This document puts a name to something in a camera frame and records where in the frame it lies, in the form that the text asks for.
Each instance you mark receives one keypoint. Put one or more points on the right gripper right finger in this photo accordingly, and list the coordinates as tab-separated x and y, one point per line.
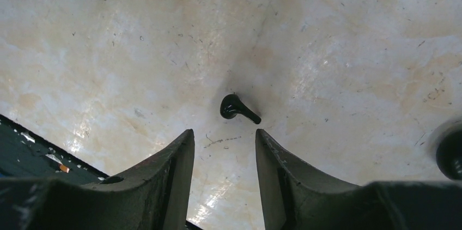
296	195

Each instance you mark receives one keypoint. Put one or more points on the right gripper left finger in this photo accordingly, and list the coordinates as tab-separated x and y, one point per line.
153	194

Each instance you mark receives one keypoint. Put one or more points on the black earbud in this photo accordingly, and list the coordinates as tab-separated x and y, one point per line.
231	106

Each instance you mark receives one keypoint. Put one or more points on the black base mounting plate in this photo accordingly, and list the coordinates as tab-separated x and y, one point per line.
25	154

